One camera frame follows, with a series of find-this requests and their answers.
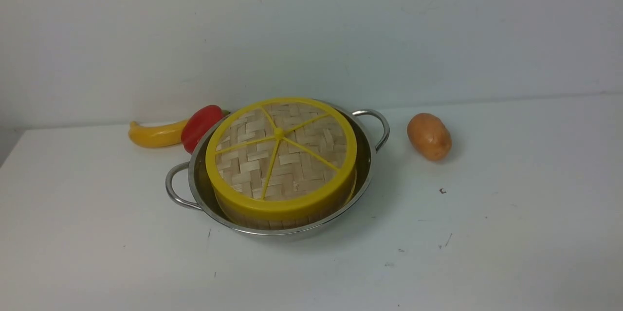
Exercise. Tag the woven bamboo steamer lid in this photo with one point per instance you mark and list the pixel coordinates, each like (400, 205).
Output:
(296, 136)

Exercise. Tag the yellow banana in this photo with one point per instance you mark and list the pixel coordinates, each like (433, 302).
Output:
(156, 136)

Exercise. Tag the brown potato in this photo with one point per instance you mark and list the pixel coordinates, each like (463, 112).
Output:
(429, 137)

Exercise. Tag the yellow rimmed bamboo steamer basket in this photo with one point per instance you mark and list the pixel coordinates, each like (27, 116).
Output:
(287, 202)

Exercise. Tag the red bell pepper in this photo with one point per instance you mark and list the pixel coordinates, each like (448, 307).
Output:
(199, 124)

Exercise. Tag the stainless steel pot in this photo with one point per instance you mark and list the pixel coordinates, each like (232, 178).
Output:
(205, 197)

